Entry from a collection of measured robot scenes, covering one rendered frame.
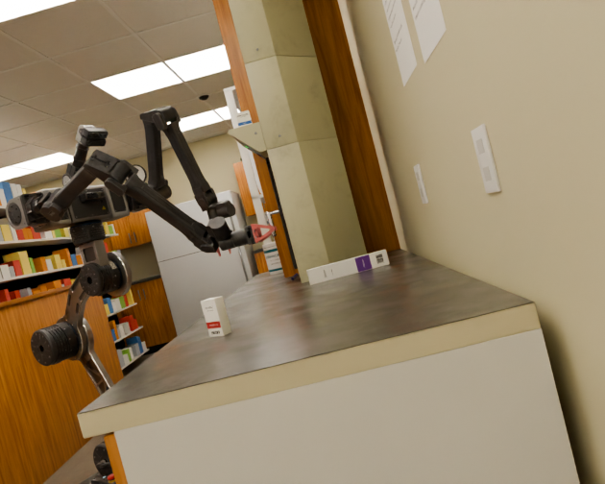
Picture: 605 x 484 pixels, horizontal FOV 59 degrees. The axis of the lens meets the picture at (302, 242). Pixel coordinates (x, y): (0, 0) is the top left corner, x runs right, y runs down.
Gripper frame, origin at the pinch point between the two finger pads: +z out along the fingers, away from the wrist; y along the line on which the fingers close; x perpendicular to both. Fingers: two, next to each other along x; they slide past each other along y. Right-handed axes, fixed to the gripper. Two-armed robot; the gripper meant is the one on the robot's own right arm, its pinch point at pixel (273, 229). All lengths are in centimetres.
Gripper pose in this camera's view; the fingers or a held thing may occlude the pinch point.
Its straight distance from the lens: 187.5
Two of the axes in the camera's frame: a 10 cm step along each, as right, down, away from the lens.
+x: 2.6, 9.6, 0.1
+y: 0.7, -0.3, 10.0
